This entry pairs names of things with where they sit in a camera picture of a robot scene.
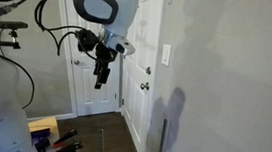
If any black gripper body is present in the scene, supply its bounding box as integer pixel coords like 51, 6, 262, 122
95, 43, 117, 70

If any white wall light switch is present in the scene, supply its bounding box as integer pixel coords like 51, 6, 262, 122
161, 45, 172, 67

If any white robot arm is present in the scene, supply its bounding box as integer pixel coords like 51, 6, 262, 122
0, 0, 138, 152

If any closed white panel door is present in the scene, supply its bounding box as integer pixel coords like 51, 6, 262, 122
59, 0, 120, 116

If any open white panel door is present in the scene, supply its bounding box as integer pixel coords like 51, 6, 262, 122
123, 0, 163, 152

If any silver door knob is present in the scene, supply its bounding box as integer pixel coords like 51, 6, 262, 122
140, 82, 150, 90

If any silver deadbolt lock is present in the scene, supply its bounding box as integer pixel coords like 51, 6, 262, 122
145, 66, 151, 75

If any wooden board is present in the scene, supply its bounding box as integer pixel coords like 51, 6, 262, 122
28, 116, 60, 142

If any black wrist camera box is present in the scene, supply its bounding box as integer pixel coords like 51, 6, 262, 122
75, 29, 98, 52

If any orange handled clamp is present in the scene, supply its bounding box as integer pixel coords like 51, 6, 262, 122
56, 142, 83, 152
53, 129, 77, 148

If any black camera on stand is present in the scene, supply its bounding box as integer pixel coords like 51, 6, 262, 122
0, 21, 28, 49

